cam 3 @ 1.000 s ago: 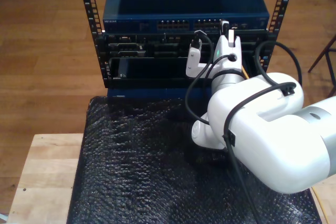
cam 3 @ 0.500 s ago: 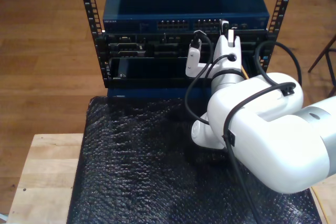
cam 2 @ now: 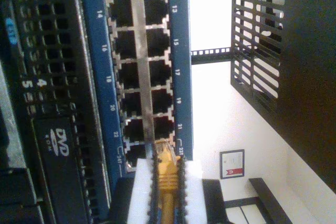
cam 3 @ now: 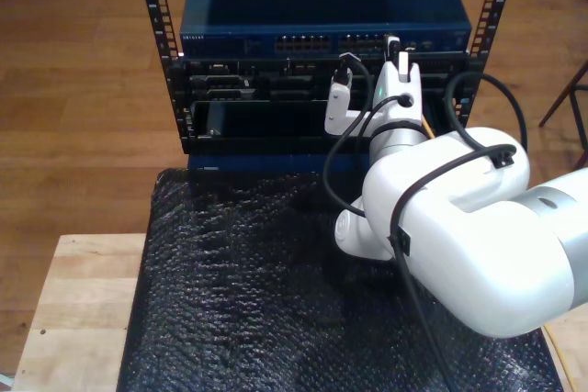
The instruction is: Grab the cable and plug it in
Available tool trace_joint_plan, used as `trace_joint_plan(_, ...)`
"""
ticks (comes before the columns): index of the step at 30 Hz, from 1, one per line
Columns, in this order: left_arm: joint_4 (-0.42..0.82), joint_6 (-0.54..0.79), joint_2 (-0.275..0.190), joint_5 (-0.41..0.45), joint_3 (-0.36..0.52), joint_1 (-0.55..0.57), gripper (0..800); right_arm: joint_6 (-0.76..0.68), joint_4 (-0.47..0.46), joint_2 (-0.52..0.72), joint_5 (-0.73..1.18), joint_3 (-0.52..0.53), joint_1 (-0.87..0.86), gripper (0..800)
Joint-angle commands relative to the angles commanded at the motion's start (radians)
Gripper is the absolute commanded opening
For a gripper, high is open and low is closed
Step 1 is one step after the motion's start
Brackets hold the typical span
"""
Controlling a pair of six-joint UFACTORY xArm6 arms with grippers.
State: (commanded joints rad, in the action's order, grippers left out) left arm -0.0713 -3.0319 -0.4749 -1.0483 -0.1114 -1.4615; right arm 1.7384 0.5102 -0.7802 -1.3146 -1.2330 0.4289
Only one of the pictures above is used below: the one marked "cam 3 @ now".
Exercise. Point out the black textured bubble mat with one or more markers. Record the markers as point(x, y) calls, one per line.
point(229, 295)

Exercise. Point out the black rack server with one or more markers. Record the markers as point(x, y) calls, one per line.
point(275, 71)

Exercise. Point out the dark blue flat rack unit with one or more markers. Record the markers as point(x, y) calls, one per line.
point(275, 162)

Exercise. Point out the black rack tray red dot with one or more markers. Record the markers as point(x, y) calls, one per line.
point(257, 146)

